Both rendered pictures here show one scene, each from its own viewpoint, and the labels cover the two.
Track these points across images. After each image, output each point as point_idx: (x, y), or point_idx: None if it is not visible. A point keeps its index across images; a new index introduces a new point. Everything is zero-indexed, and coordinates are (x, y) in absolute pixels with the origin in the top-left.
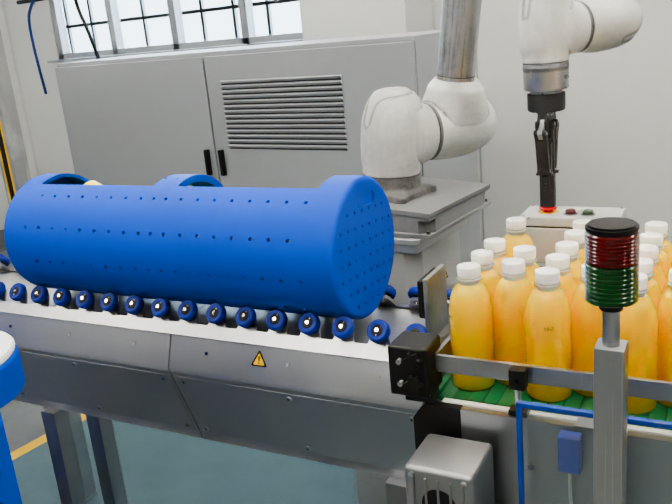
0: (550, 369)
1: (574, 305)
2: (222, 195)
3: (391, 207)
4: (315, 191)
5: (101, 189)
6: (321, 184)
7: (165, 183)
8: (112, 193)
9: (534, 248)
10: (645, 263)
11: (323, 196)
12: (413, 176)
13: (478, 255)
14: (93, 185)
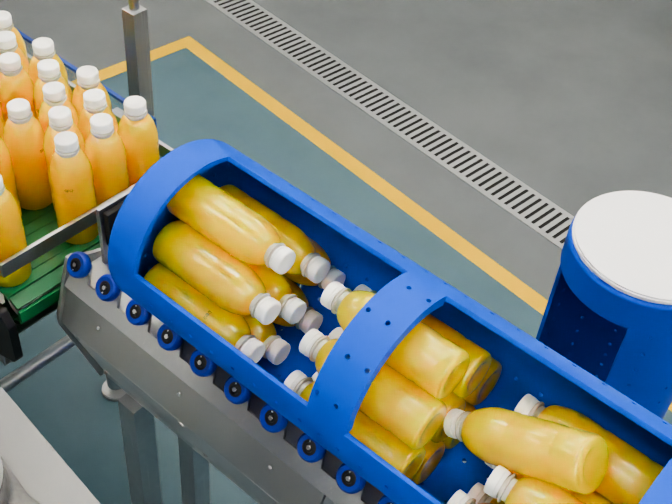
0: (116, 112)
1: (71, 93)
2: (345, 222)
3: (13, 418)
4: (234, 156)
5: (540, 349)
6: (222, 157)
7: (427, 287)
8: (517, 331)
9: (53, 107)
10: (11, 52)
11: (229, 149)
12: None
13: (109, 115)
14: (560, 366)
